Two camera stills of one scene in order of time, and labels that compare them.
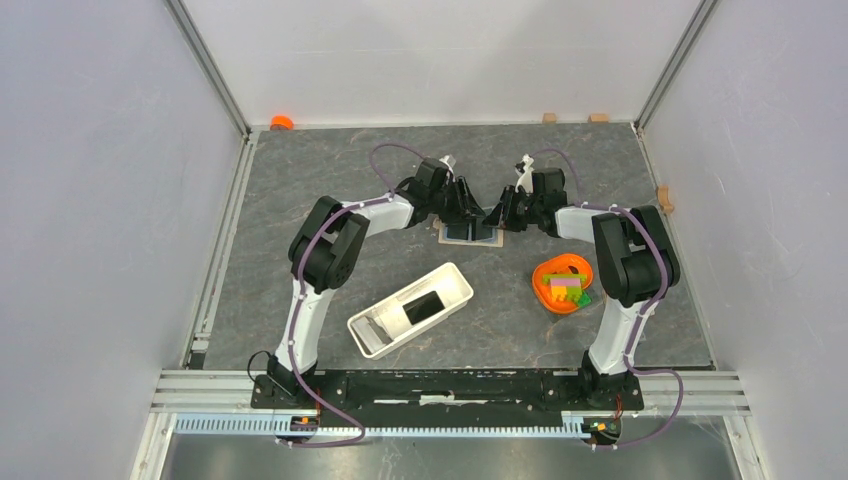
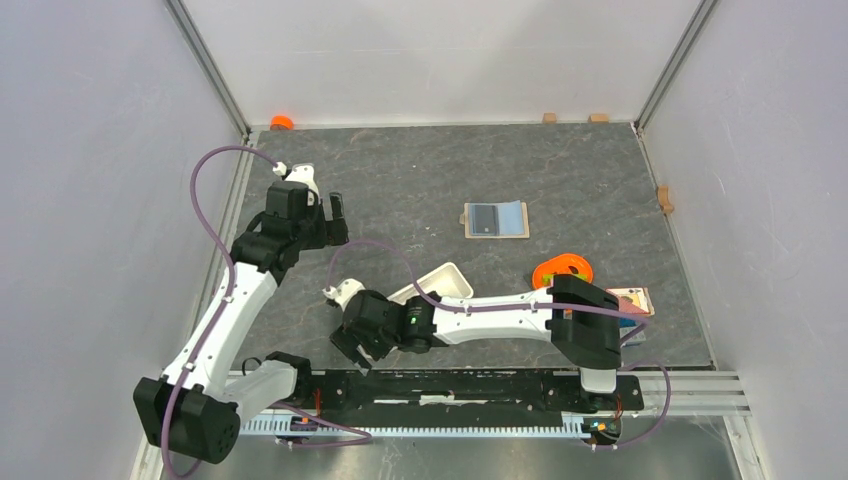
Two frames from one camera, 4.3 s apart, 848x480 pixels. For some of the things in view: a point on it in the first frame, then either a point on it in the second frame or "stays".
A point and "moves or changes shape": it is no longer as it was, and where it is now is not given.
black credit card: (457, 231) moves or changes shape
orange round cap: (281, 123) stays
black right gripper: (501, 215) to (348, 341)
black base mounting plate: (448, 398) stays
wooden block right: (598, 118) stays
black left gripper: (466, 207) to (331, 232)
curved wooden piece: (664, 199) stays
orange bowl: (564, 264) stays
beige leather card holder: (498, 243) moves or changes shape
